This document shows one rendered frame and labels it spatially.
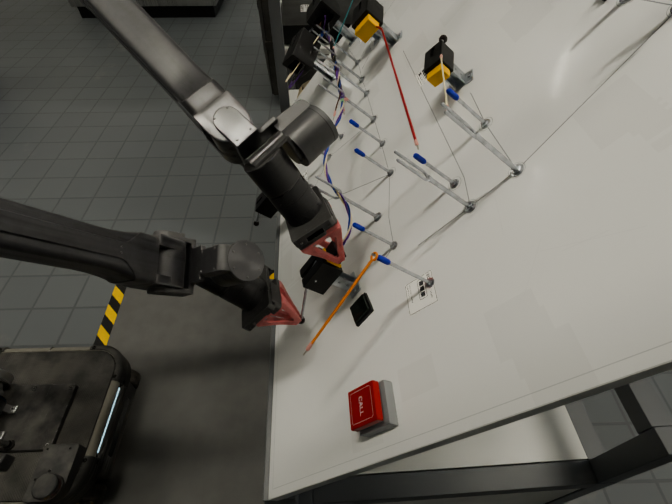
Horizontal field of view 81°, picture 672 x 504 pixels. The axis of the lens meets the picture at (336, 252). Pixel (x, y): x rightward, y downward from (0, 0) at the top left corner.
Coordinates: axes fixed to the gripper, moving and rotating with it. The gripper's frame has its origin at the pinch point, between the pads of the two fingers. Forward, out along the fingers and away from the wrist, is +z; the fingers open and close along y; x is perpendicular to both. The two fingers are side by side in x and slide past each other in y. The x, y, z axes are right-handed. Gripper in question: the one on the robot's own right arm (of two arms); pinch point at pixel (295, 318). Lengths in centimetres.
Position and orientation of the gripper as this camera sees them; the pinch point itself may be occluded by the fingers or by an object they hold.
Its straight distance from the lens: 70.5
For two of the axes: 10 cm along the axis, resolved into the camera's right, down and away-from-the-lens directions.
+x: -7.1, 6.4, 2.9
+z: 6.8, 5.0, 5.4
